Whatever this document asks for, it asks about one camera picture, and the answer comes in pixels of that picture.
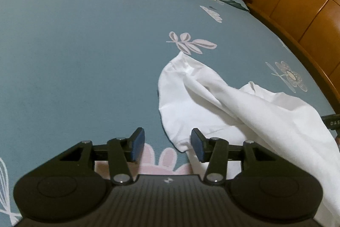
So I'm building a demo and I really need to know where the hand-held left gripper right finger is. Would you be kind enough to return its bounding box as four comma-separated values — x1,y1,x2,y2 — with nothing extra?
192,128,278,186

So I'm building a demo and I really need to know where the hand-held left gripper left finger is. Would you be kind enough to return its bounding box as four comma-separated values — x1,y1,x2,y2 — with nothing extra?
57,128,146,185

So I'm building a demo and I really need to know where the white long-sleeved shirt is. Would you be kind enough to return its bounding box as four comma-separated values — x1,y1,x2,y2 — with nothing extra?
158,51,340,213

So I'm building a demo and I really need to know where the wooden headboard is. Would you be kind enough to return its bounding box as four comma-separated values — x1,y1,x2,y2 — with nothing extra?
228,0,340,108

